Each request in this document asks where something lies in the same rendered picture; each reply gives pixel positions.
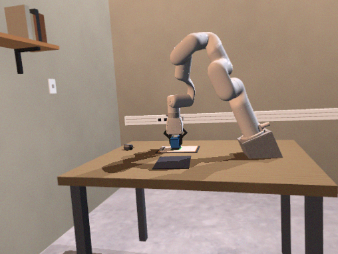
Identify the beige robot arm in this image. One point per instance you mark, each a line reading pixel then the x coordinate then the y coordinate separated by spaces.
pixel 227 89

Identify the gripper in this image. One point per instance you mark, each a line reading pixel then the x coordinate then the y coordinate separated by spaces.
pixel 175 126

